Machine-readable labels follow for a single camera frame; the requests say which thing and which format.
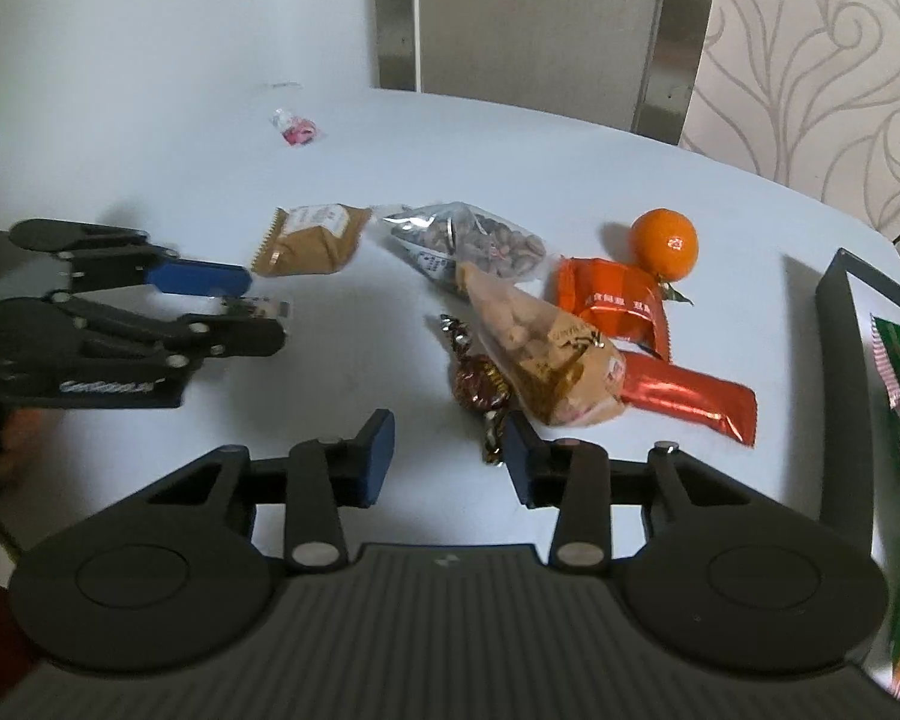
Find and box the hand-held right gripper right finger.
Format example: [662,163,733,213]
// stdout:
[501,412,755,569]

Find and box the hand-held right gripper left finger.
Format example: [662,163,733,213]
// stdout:
[124,409,396,571]

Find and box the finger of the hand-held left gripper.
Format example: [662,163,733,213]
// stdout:
[49,292,295,377]
[54,243,254,299]

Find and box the brown foil candy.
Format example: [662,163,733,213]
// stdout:
[438,313,515,465]

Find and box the beige bag of peanuts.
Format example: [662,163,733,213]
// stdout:
[456,262,628,428]

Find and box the brown snack packet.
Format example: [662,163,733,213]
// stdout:
[250,202,374,279]

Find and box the long orange snack bar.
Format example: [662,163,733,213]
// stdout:
[618,349,759,449]

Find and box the clear bag of nuts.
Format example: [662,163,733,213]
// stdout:
[373,200,549,295]

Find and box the black storage bin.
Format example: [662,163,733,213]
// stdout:
[812,247,900,565]

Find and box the pink wrapped candy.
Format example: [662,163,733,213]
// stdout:
[272,108,320,148]

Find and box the orange square snack packet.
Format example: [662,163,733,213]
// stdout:
[550,256,673,362]

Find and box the tangerine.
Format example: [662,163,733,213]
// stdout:
[628,207,701,307]

